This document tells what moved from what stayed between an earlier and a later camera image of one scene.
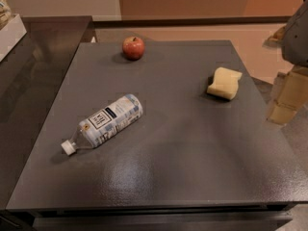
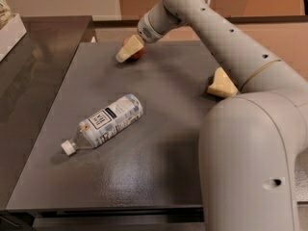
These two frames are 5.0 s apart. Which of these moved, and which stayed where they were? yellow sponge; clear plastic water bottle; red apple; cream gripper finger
Moved: cream gripper finger
Stayed: clear plastic water bottle; red apple; yellow sponge
